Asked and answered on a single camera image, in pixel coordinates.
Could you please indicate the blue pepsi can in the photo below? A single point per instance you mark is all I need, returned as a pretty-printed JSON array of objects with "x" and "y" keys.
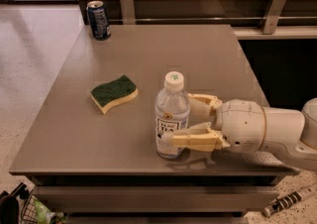
[{"x": 98, "y": 20}]

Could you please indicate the black object at corner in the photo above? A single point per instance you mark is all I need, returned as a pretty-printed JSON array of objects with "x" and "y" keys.
[{"x": 9, "y": 205}]

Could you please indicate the metal bracket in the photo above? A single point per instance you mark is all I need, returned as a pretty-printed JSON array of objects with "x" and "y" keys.
[
  {"x": 271, "y": 17},
  {"x": 128, "y": 12}
]

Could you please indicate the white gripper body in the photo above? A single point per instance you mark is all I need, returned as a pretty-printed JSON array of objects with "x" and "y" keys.
[{"x": 241, "y": 125}]

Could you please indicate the black white striped tool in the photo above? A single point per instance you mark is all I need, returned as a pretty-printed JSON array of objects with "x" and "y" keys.
[{"x": 289, "y": 200}]

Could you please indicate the clear plastic tea bottle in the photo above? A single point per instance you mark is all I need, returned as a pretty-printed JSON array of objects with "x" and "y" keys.
[{"x": 172, "y": 112}]

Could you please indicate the right metal bracket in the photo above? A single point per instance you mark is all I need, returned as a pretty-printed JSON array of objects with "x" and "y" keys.
[{"x": 271, "y": 17}]

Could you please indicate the wire basket with green bag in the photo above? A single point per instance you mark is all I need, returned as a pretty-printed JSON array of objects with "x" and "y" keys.
[{"x": 34, "y": 212}]

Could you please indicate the horizontal metal rail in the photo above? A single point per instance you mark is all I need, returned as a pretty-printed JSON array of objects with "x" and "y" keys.
[{"x": 249, "y": 21}]

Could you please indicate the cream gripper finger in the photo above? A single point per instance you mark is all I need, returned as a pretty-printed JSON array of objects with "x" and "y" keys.
[
  {"x": 199, "y": 137},
  {"x": 203, "y": 105}
]

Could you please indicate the green and yellow sponge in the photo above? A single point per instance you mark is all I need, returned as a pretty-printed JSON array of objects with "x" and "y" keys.
[{"x": 114, "y": 93}]

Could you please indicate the grey drawer front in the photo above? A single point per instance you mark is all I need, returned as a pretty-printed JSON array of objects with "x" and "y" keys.
[{"x": 149, "y": 199}]

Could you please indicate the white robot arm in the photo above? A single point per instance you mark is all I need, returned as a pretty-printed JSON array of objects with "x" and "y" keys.
[{"x": 290, "y": 135}]

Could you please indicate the left metal bracket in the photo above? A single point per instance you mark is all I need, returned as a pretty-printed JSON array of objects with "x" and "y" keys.
[{"x": 128, "y": 12}]

